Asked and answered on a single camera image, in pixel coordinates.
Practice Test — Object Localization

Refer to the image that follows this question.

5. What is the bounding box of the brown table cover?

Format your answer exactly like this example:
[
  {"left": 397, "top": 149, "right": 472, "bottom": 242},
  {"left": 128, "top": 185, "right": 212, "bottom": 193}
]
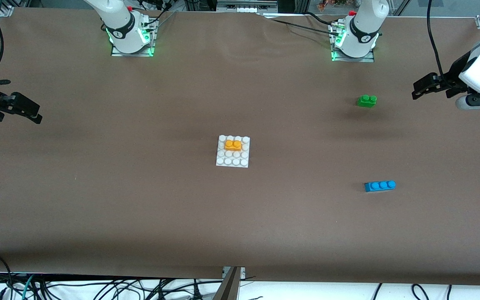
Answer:
[{"left": 0, "top": 6, "right": 480, "bottom": 287}]

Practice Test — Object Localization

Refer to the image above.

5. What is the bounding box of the metal table edge bracket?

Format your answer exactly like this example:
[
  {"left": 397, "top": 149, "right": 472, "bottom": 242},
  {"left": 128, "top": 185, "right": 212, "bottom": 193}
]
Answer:
[{"left": 222, "top": 267, "right": 246, "bottom": 279}]

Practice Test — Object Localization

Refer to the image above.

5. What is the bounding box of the short curved black base cable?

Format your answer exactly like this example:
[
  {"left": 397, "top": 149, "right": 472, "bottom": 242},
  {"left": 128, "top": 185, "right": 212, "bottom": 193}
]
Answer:
[{"left": 305, "top": 12, "right": 340, "bottom": 26}]

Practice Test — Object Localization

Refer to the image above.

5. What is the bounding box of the blue three-stud block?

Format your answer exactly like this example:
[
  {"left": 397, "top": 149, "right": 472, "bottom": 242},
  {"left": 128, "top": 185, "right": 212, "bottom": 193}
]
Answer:
[{"left": 364, "top": 180, "right": 396, "bottom": 193}]

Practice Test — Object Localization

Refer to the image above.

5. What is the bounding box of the teal floor cable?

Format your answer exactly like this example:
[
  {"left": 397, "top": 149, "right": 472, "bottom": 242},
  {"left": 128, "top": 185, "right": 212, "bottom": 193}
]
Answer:
[{"left": 21, "top": 274, "right": 35, "bottom": 300}]

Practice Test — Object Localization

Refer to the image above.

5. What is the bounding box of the long black base cable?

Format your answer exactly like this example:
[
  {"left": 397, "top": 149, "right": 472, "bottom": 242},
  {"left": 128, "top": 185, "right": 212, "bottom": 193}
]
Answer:
[{"left": 265, "top": 17, "right": 335, "bottom": 37}]

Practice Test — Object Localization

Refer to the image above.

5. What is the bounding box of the brown table post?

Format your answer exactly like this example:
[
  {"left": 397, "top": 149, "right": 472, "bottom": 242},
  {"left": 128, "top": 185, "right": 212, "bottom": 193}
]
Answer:
[{"left": 213, "top": 267, "right": 241, "bottom": 300}]

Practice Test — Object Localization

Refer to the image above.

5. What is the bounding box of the white power strip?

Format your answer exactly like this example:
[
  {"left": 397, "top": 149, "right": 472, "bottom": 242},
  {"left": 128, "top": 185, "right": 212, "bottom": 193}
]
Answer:
[{"left": 217, "top": 0, "right": 278, "bottom": 13}]

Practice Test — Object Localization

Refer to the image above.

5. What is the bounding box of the white studded base plate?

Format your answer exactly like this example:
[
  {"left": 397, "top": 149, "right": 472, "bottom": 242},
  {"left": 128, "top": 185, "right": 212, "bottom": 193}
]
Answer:
[{"left": 216, "top": 135, "right": 251, "bottom": 168}]

